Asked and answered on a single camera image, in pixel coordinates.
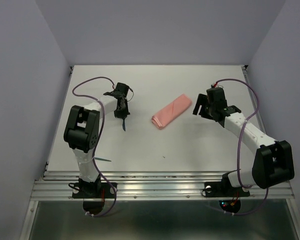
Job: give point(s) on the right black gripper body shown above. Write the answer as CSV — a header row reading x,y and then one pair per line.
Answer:
x,y
210,108

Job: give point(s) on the teal plastic spoon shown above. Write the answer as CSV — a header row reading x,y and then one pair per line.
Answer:
x,y
102,159

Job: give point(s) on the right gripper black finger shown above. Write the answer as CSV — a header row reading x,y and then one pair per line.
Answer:
x,y
205,112
200,105

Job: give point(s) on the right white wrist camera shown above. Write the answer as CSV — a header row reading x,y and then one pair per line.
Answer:
x,y
217,86

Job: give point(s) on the teal plastic utensil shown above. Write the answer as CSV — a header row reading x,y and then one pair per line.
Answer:
x,y
124,124

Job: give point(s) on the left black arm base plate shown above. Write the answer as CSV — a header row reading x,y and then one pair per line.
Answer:
x,y
89,190

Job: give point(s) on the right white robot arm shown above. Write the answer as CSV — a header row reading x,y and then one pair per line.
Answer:
x,y
273,160

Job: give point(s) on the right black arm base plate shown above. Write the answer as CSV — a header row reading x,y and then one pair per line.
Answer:
x,y
216,189

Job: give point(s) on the pink satin napkin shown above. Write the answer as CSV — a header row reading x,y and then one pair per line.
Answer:
x,y
170,112

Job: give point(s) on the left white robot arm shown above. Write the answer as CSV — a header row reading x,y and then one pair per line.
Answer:
x,y
84,126

